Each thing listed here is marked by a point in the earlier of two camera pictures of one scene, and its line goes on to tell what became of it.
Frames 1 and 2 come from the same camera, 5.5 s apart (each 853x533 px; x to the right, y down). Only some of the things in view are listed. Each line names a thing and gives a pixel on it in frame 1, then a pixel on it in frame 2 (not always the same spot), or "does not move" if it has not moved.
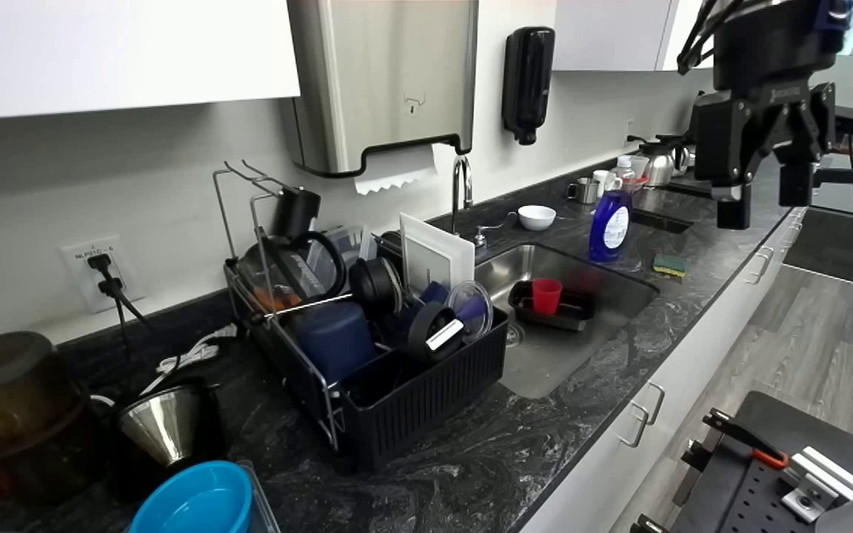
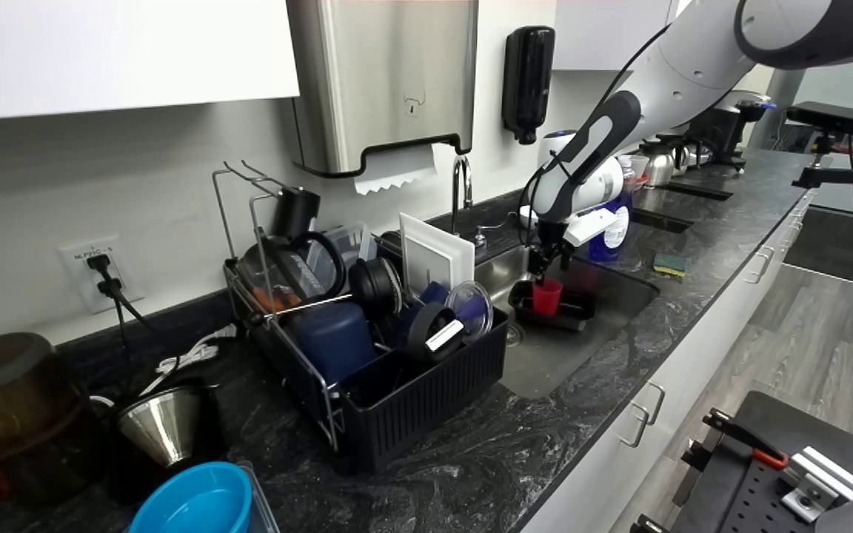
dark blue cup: (335, 340) does not move
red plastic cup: (545, 297) does not move
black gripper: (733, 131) -> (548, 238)
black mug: (298, 207) does not move
